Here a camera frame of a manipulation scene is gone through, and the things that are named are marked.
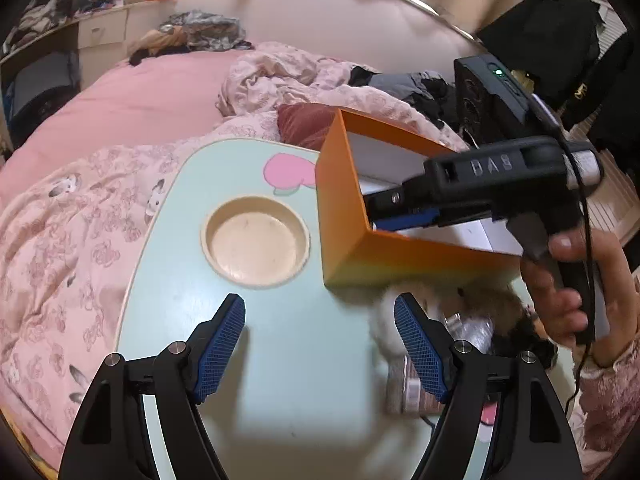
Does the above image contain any pink bed sheet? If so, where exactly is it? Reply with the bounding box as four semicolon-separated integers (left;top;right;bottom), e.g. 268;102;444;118
0;52;251;461

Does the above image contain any thin black cable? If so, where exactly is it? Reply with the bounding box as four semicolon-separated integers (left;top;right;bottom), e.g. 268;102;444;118
530;92;601;421

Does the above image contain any patterned cloth pile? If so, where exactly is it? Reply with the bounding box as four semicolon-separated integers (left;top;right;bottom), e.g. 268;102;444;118
127;10;251;66

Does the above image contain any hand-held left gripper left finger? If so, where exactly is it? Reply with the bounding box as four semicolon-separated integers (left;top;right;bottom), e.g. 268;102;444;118
60;294;247;480

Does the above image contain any black jacket with gold logo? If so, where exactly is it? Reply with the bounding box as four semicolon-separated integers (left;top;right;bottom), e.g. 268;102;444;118
475;0;636;151

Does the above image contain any orange gradient cardboard box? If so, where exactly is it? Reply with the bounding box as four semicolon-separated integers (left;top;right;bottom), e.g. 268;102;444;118
316;107;526;293

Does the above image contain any white desk with drawers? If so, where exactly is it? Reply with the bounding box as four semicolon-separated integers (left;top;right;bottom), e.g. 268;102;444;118
0;0;171;81

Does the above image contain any clothes pile on desk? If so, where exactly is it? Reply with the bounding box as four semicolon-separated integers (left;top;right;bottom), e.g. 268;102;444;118
10;0;96;46

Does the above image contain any person's right forearm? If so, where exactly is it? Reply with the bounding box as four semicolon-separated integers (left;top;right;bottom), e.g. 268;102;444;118
565;330;640;476

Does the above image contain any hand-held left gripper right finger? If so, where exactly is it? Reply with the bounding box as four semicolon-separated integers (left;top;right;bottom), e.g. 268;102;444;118
394;294;586;480

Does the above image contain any pink floral blanket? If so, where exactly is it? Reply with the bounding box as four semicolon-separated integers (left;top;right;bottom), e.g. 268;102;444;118
0;42;466;396

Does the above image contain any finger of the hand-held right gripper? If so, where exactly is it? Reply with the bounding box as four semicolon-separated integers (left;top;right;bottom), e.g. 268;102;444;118
362;182;433;212
372;209;441;232

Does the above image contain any person's right hand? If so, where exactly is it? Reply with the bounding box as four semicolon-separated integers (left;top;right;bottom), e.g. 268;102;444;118
520;230;640;368

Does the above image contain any red pillow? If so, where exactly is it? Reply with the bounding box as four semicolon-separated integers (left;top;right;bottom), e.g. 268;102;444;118
276;103;346;151

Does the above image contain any pile of dark clothes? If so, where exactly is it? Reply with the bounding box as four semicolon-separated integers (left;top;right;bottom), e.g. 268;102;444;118
347;65;458;128

